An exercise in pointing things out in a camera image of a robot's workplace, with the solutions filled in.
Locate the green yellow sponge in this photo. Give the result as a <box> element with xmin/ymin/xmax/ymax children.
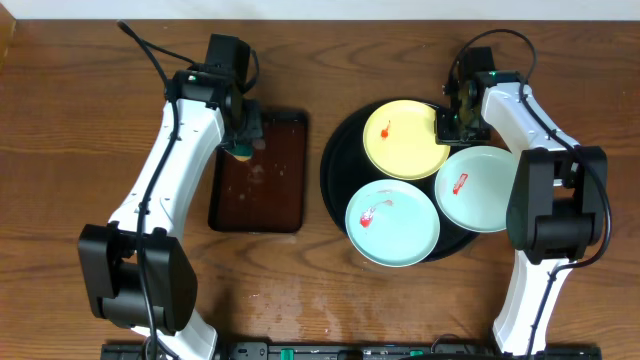
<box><xmin>225</xmin><ymin>144</ymin><xmax>254</xmax><ymax>162</ymax></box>

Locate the rectangular brown water tray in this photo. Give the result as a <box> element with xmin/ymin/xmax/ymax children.
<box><xmin>208</xmin><ymin>109</ymin><xmax>308</xmax><ymax>233</ymax></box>

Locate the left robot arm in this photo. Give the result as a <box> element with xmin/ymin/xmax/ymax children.
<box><xmin>78</xmin><ymin>69</ymin><xmax>263</xmax><ymax>359</ymax></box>

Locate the yellow plate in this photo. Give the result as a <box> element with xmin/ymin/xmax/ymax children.
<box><xmin>362</xmin><ymin>100</ymin><xmax>451</xmax><ymax>180</ymax></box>

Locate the cardboard box corner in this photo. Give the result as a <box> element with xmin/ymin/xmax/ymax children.
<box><xmin>0</xmin><ymin>5</ymin><xmax>16</xmax><ymax>67</ymax></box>

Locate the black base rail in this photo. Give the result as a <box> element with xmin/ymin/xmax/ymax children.
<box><xmin>100</xmin><ymin>342</ymin><xmax>603</xmax><ymax>360</ymax></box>

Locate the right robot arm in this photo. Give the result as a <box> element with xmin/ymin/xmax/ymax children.
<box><xmin>434</xmin><ymin>65</ymin><xmax>612</xmax><ymax>358</ymax></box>

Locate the light blue front plate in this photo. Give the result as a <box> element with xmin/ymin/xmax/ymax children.
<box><xmin>344</xmin><ymin>179</ymin><xmax>441</xmax><ymax>267</ymax></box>

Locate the light green right plate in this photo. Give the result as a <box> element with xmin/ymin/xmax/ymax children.
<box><xmin>434</xmin><ymin>146</ymin><xmax>517</xmax><ymax>233</ymax></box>

